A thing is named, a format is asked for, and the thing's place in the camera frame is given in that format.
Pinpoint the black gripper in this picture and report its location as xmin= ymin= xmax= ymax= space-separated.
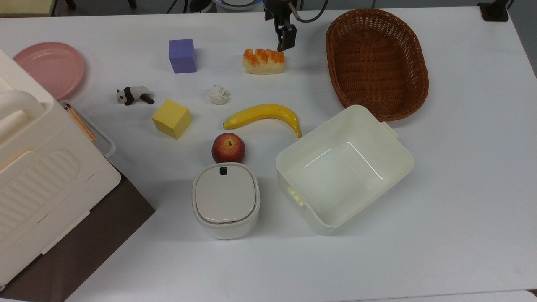
xmin=263 ymin=0 xmax=297 ymax=52

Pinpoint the orange glazed bread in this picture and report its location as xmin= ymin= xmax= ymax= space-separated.
xmin=242 ymin=48 xmax=286 ymax=75

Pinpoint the brown wicker basket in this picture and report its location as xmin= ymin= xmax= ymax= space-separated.
xmin=326 ymin=9 xmax=430 ymax=122

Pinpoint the yellow banana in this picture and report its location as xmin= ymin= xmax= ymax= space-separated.
xmin=223 ymin=104 xmax=302 ymax=138

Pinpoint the crumpled white paper ball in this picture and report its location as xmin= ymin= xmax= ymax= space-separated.
xmin=209 ymin=85 xmax=230 ymax=105

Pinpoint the purple cube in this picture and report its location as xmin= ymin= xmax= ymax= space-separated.
xmin=169 ymin=39 xmax=198 ymax=74

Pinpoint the red apple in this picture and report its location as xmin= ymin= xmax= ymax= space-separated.
xmin=211 ymin=133 xmax=246 ymax=164

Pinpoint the yellow cube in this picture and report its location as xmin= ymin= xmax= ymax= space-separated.
xmin=151 ymin=99 xmax=193 ymax=140

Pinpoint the cream open plastic bin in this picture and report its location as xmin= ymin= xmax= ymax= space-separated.
xmin=276 ymin=104 xmax=415 ymax=235

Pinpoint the black and white panda figure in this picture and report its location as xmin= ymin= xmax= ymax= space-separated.
xmin=116 ymin=86 xmax=155 ymax=106

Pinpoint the small beige lidded trash can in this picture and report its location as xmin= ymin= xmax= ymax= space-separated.
xmin=192 ymin=162 xmax=261 ymax=240

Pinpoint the black stand base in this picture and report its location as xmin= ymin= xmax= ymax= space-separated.
xmin=477 ymin=0 xmax=511 ymax=22

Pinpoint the pink plate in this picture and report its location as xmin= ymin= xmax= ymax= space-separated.
xmin=13 ymin=42 xmax=86 ymax=102

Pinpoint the wooden desk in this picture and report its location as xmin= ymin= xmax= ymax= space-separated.
xmin=0 ymin=0 xmax=58 ymax=18

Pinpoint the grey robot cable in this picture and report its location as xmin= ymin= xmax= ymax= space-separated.
xmin=293 ymin=0 xmax=329 ymax=24

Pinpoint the cream storage box with handles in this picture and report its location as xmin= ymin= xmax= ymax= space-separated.
xmin=0 ymin=48 xmax=122 ymax=286

